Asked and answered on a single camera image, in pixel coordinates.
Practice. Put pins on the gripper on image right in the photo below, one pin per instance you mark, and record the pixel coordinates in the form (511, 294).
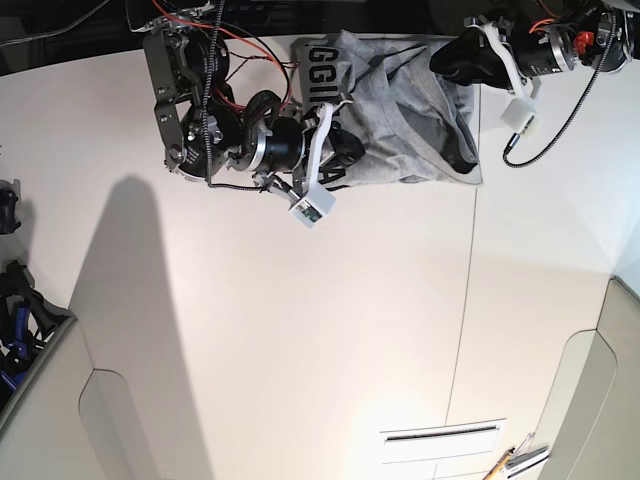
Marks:
(502, 55)

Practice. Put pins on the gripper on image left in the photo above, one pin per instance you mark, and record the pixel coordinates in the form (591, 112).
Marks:
(276, 149)

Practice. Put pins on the grey T-shirt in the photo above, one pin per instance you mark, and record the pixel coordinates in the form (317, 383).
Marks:
(414, 125)

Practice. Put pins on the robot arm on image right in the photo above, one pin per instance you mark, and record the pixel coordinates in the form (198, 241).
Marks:
(604, 34)

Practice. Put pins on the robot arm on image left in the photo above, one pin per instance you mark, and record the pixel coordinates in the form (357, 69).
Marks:
(204, 128)

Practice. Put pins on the white slotted grommet plate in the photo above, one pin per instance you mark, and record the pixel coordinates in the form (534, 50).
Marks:
(440, 443)

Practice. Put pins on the black device at left edge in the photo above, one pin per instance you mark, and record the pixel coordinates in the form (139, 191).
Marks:
(9, 221)

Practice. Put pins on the black and blue clamp pile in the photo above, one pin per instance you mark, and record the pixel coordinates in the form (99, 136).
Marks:
(28, 322)

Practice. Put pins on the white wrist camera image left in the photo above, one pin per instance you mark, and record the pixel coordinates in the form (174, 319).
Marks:
(313, 206)

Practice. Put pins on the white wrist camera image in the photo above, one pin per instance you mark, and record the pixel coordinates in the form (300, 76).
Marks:
(521, 117)
(313, 206)

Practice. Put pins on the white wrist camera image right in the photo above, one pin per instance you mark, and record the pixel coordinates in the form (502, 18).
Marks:
(521, 117)

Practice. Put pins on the wooden handled tool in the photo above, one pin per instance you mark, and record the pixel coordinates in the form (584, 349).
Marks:
(500, 464)

